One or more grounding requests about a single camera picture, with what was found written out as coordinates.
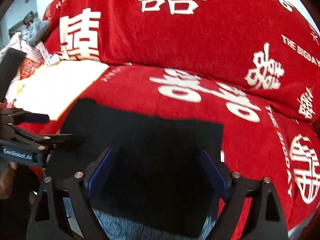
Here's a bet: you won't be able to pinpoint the black pants grey patterned waistband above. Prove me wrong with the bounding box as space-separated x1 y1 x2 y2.
46 99 222 239

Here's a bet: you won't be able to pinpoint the person's left hand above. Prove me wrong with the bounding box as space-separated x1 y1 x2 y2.
0 161 18 199

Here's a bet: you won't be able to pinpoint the white bed sheet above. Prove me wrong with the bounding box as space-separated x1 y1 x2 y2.
5 60 109 121

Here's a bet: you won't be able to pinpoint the red blanket white characters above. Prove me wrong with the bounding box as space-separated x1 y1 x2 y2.
23 66 319 239

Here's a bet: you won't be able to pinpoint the pile of clothes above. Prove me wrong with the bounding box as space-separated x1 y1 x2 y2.
1 20 61 105

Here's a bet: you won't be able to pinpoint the red pillow white characters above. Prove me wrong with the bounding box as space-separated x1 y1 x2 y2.
44 0 319 122

